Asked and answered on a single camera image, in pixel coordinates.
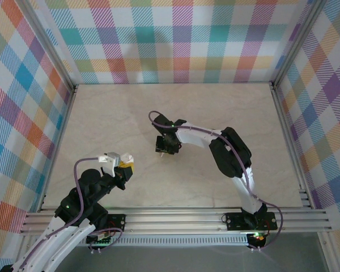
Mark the black circuit board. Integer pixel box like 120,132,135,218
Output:
86,232,114,246

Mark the small orange connector board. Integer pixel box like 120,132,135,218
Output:
246,231,266,242

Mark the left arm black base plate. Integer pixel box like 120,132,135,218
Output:
107,214,127,232

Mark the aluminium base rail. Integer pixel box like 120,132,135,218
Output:
19,208,333,236

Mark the aluminium table side rail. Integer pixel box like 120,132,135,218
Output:
270,81,315,210
35,84,79,212

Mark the slotted grey cable duct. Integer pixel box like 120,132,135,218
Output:
86,236,250,248

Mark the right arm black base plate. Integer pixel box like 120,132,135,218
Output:
225,212,278,231

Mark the aluminium corner post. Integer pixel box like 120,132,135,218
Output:
271,0,329,88
15,0,78,94

